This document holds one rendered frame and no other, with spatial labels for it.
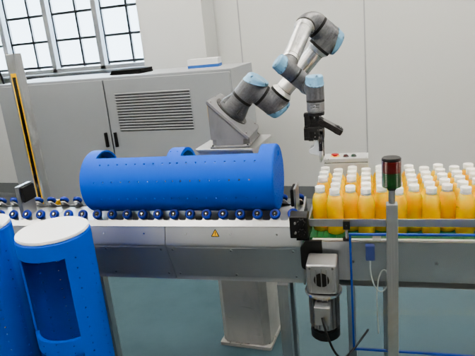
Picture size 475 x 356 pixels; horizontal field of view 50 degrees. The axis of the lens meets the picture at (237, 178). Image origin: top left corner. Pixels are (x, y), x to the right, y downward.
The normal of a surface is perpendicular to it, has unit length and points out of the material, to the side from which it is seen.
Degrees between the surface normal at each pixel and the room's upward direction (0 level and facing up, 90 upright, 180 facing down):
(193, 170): 59
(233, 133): 90
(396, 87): 90
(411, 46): 90
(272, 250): 111
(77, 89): 90
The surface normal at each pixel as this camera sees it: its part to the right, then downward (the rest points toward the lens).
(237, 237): -0.25, -0.04
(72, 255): 0.68, 0.15
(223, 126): -0.22, 0.29
